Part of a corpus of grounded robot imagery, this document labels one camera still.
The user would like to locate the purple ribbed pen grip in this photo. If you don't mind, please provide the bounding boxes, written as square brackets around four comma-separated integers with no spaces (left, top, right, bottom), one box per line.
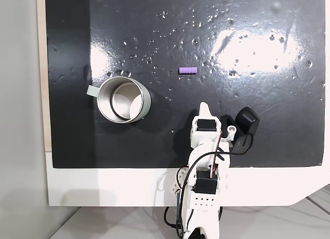
[179,66,199,75]

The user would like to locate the glossy black table mat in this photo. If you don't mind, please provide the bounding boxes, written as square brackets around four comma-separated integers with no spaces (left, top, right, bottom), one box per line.
[45,0,326,169]

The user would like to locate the black oval camera box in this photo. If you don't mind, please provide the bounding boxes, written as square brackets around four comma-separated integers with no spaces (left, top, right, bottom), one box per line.
[222,106,260,156]

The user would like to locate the metal cup with handle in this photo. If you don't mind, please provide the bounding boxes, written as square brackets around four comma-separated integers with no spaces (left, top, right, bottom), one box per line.
[86,76,152,124]

